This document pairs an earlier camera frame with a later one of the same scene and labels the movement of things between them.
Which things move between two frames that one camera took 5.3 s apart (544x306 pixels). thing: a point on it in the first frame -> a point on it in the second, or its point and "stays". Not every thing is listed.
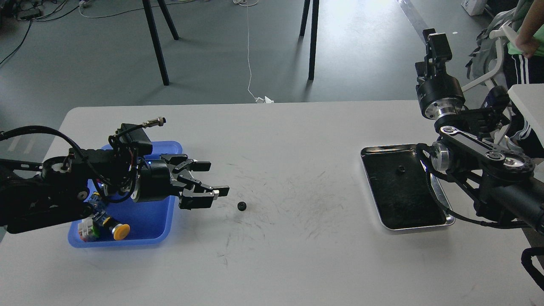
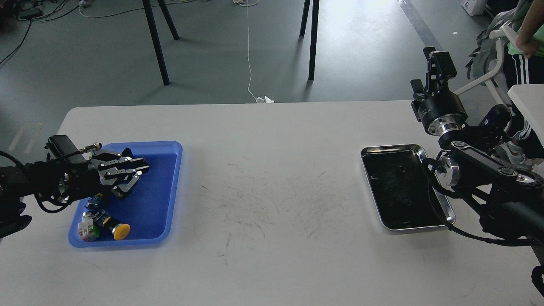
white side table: (529, 98) stays
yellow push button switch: (114, 229) stays
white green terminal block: (86, 230) stays
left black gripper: (154, 182) -> (122, 169)
